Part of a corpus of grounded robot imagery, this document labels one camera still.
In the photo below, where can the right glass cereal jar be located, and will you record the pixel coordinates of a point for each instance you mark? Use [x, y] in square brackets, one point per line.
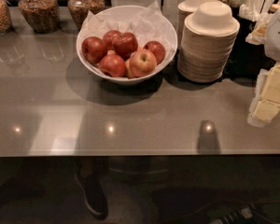
[79, 9]

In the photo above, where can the red apple far left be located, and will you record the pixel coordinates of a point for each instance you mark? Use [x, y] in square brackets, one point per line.
[93, 49]

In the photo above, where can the middle glass cereal jar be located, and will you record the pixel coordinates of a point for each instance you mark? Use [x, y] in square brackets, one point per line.
[41, 15]

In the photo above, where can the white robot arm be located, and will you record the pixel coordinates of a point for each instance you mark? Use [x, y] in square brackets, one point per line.
[272, 38]

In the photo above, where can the dark shoe under table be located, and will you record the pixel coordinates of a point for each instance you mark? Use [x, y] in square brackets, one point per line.
[88, 179]

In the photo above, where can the black cutlery organizer tray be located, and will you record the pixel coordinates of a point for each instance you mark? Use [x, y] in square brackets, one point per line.
[246, 60]

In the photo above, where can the red apple back middle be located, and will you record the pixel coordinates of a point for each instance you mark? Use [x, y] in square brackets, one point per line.
[108, 38]

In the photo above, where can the white paper bowl liner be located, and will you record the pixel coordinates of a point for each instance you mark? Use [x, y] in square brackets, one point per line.
[146, 24]

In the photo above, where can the stack of paper bowls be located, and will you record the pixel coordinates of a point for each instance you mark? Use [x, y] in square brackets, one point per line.
[186, 8]
[207, 40]

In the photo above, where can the red apple front left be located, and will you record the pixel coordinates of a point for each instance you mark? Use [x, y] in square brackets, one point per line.
[113, 65]

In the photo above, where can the front stack of paper bowls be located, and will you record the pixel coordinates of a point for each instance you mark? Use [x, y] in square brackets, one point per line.
[207, 40]

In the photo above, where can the white ceramic bowl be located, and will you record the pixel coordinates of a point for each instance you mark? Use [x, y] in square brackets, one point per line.
[126, 79]

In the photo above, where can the dark red apple top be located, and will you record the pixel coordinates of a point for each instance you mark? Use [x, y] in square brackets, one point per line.
[125, 45]

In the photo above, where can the rear stack of paper bowls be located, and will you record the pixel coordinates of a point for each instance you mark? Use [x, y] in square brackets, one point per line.
[186, 8]

